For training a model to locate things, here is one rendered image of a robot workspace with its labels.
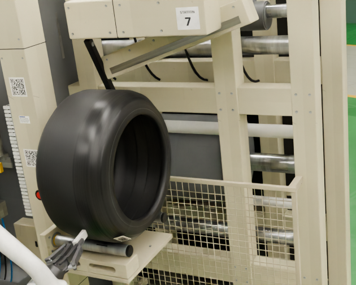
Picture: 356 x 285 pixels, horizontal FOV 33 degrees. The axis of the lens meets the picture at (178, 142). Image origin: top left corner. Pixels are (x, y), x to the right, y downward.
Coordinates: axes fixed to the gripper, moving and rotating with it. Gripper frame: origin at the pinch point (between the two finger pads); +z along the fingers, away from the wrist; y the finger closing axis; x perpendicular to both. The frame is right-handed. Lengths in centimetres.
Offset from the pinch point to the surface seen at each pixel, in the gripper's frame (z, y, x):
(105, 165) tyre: 12.1, -11.6, -24.7
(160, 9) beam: 61, -18, -60
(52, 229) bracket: 10.7, 23.5, 9.0
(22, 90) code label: 30, 31, -43
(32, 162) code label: 22.9, 32.8, -14.0
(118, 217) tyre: 9.2, -12.1, -4.1
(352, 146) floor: 338, -20, 186
